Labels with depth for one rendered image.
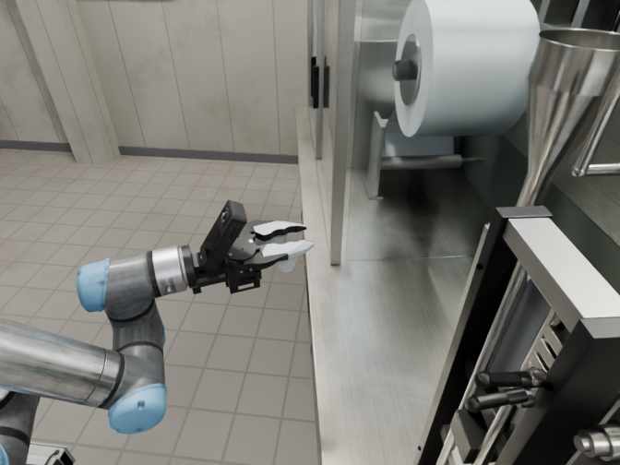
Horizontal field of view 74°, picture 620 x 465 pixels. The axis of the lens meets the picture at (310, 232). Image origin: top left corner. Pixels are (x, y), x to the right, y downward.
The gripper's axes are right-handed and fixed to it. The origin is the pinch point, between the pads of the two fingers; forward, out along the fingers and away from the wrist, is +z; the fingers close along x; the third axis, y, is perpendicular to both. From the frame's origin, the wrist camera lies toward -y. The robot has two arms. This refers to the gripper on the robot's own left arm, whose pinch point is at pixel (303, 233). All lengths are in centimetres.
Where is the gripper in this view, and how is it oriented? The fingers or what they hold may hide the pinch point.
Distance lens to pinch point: 70.5
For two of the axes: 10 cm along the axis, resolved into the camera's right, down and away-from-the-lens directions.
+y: -0.5, 7.1, 7.0
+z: 9.4, -2.0, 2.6
